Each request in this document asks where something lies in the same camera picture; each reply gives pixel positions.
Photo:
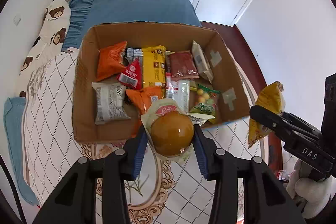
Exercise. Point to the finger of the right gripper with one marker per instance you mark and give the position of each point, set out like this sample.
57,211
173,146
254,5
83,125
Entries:
270,120

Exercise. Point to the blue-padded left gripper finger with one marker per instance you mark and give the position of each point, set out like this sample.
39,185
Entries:
74,198

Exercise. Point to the red triangular snack pack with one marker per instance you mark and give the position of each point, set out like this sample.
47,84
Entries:
131,76

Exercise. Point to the clear yellow-edged snack pack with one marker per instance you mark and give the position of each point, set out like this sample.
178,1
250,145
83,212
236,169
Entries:
167,61

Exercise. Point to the long red-white snack pack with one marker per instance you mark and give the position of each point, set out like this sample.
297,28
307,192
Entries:
179,91

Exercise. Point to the black snack bar wrapper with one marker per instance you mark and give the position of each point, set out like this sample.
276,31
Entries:
133,54

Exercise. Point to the yellow panda snack bag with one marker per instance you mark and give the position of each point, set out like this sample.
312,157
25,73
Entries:
270,101

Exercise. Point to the orange snack bag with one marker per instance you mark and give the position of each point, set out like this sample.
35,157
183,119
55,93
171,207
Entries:
142,99
110,61

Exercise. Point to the cream cookie pack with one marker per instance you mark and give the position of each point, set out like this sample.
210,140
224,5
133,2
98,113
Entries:
201,62

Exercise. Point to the wall socket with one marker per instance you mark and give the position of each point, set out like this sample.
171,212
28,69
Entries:
17,19

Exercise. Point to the grey-white snack pack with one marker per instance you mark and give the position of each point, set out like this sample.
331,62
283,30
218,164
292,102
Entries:
109,100

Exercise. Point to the white diamond-pattern quilt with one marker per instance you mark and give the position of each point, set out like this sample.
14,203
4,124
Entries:
157,189

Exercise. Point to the cardboard milk box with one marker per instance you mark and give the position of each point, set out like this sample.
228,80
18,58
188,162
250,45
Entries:
153,39

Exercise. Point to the dark red snack pack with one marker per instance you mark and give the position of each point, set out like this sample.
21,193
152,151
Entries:
182,66

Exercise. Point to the bear-print pillow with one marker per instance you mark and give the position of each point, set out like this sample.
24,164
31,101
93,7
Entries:
48,44

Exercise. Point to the blue bed sheet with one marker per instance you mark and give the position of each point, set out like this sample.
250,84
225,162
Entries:
84,15

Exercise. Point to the green candy ball bag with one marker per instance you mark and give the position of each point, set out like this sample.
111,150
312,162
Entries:
206,102

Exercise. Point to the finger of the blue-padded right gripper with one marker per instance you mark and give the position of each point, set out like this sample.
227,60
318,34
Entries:
265,199

